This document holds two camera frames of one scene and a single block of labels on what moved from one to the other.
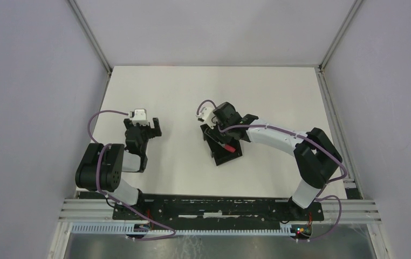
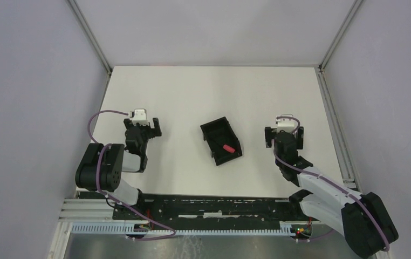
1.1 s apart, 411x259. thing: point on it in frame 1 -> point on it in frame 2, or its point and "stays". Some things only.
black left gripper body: [148, 129] stays
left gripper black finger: [156, 131] stays
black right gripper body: [210, 132] -> [269, 135]
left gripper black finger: [128, 124] stays
